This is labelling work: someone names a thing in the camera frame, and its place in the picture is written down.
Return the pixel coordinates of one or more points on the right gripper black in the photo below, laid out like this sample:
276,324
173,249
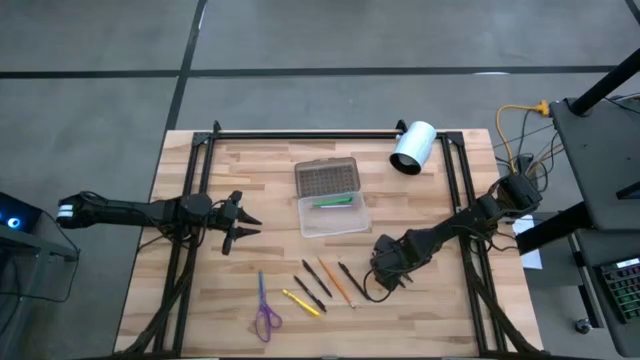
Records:
392,260

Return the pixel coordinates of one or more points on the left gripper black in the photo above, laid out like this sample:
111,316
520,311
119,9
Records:
227,217

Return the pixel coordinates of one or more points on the black retractable pen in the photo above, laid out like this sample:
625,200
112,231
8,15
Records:
310,294
353,280
316,278

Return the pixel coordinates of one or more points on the orange pencil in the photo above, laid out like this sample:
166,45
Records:
336,281

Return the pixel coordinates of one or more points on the grey object edge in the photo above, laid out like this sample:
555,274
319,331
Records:
263,300

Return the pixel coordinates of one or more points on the green pen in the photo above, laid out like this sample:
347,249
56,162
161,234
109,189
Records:
332,202

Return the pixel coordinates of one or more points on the yellow highlighter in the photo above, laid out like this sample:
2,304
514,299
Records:
300,301

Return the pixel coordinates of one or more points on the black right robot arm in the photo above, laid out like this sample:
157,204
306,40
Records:
450,225

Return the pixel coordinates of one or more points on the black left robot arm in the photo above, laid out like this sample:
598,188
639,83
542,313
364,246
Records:
125,210

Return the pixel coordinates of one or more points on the clear plastic pencil box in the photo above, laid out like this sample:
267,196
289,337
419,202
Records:
327,222

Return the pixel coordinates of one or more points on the white paper sheet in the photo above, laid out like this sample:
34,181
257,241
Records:
531,257

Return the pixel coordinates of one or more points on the white cylinder with black interior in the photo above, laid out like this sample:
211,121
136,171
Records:
417,142

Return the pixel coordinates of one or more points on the black desk support beam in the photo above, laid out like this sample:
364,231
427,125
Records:
550,230

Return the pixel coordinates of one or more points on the black power strip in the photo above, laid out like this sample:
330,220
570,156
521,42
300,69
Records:
522,164

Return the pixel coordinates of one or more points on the caster wheel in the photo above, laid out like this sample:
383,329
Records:
583,326

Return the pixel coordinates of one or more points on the grey cart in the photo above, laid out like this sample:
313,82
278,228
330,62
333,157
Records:
610,245

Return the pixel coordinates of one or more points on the black rack with green lights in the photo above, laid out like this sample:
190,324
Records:
625,290

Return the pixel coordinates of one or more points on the computer with blue light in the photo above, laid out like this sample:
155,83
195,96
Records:
20,215

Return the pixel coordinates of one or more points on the black desk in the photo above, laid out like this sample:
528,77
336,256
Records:
595,160

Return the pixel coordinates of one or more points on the black pole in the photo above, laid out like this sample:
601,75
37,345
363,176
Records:
605,82

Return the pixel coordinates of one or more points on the black aluminium table frame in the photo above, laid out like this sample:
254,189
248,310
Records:
320,134

